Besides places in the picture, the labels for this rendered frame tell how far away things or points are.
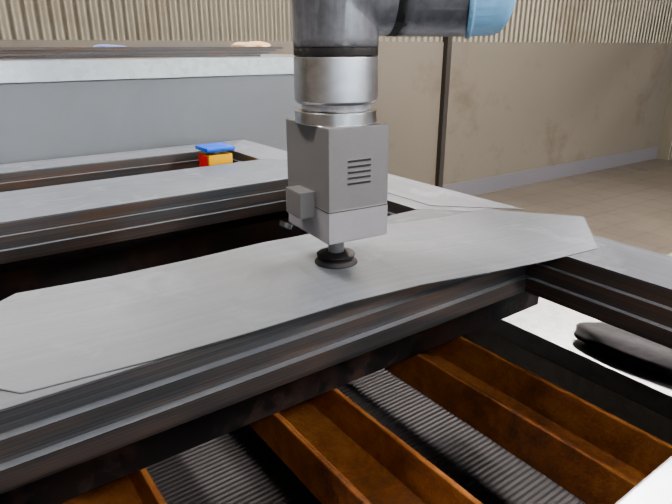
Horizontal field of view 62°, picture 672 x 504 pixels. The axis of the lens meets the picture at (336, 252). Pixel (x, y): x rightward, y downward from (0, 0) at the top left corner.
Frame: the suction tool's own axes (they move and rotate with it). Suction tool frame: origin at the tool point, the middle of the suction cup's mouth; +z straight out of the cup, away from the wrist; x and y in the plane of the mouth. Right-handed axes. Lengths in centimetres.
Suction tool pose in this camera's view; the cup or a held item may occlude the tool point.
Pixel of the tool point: (336, 272)
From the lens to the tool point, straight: 56.9
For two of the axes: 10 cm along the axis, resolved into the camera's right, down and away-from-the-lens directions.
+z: 0.0, 9.4, 3.5
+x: 8.7, -1.8, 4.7
